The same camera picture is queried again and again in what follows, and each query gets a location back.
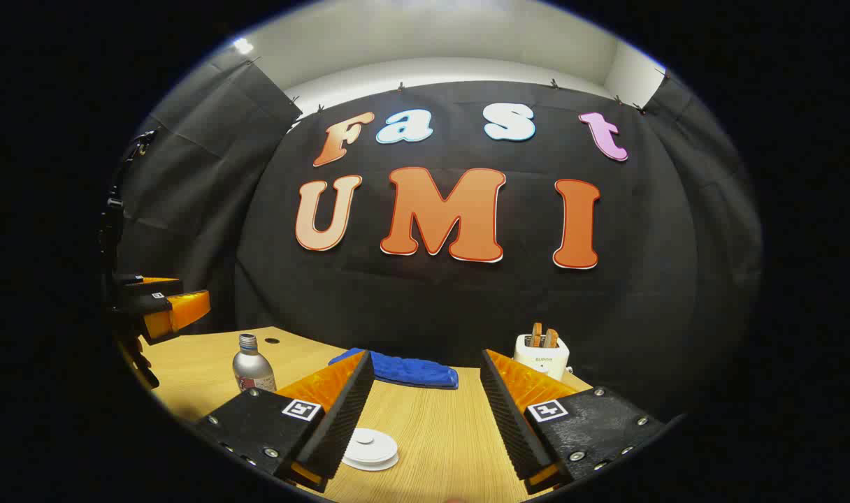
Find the brown toast slice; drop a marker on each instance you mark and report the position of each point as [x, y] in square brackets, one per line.
[536, 335]
[550, 339]

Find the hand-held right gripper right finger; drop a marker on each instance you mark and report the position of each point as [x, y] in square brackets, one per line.
[509, 419]

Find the black backdrop cloth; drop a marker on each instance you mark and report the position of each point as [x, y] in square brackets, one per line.
[467, 307]

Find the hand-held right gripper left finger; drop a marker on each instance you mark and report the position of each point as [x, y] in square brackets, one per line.
[344, 419]

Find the ceiling light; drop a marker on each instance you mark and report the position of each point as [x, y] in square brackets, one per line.
[243, 46]

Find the white teacup lid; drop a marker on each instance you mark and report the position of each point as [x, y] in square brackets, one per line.
[364, 438]

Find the white toaster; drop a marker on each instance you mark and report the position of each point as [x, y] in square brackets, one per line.
[547, 360]

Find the blue towel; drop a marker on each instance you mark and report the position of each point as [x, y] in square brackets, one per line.
[411, 370]

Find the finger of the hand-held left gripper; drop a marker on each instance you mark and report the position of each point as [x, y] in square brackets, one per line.
[180, 314]
[149, 285]

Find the silver water bottle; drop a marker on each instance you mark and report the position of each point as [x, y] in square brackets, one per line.
[251, 370]

